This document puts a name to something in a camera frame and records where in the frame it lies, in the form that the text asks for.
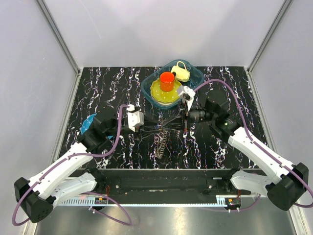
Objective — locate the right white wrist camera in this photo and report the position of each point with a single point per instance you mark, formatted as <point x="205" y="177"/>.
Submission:
<point x="186" y="95"/>

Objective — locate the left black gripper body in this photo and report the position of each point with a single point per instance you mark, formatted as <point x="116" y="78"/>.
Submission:
<point x="124" y="131"/>

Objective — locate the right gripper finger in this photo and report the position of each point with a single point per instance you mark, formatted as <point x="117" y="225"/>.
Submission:
<point x="174" y="119"/>
<point x="172" y="126"/>

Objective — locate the orange cup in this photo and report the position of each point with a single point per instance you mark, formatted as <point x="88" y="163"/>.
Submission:
<point x="167" y="81"/>

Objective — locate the teal transparent plastic bin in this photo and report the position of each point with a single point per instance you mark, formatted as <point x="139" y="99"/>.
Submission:
<point x="196" y="78"/>

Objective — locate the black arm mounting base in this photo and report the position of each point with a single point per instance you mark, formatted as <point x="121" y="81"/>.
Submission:
<point x="120" y="181"/>

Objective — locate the blue dotted plate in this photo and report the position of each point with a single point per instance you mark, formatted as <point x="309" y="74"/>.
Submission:
<point x="86" y="123"/>

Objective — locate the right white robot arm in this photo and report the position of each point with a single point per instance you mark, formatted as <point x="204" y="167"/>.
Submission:
<point x="283" y="183"/>

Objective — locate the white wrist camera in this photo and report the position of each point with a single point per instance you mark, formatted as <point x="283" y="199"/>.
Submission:
<point x="186" y="95"/>
<point x="135" y="118"/>

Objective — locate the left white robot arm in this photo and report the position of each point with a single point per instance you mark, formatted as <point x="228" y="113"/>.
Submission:
<point x="39" y="195"/>

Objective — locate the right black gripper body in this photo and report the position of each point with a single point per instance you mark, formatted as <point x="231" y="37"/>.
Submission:
<point x="199" y="115"/>

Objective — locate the cream yellow mug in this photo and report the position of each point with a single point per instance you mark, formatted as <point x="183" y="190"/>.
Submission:
<point x="181" y="72"/>

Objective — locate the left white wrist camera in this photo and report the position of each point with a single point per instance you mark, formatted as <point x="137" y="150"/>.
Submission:
<point x="135" y="118"/>

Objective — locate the yellow dotted plate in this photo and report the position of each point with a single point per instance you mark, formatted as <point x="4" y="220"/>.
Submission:
<point x="164" y="97"/>

